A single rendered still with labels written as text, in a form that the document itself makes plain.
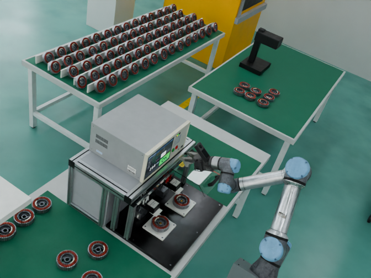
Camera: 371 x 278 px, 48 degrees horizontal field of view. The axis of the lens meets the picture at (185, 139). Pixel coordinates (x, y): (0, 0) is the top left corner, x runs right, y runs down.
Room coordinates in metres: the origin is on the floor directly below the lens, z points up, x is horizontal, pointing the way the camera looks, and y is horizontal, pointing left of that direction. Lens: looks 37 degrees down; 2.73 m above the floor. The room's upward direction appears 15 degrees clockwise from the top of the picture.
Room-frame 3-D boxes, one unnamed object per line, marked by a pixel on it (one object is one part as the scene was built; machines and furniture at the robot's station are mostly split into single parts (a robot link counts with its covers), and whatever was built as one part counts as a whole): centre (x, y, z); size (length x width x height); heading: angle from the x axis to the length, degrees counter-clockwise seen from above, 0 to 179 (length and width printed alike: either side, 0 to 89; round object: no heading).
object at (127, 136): (1.90, 0.26, 1.22); 0.44 x 0.39 x 0.20; 157
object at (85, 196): (1.62, 0.46, 0.91); 0.28 x 0.03 x 0.32; 67
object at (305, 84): (4.03, -0.77, 0.38); 1.85 x 1.10 x 0.75; 157
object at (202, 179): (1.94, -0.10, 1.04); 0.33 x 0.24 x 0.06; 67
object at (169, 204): (1.88, -0.08, 0.78); 0.15 x 0.15 x 0.01; 67
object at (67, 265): (1.28, 0.44, 0.77); 0.11 x 0.11 x 0.04
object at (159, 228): (1.65, 0.02, 0.80); 0.11 x 0.11 x 0.04
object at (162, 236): (1.65, 0.02, 0.78); 0.15 x 0.15 x 0.01; 67
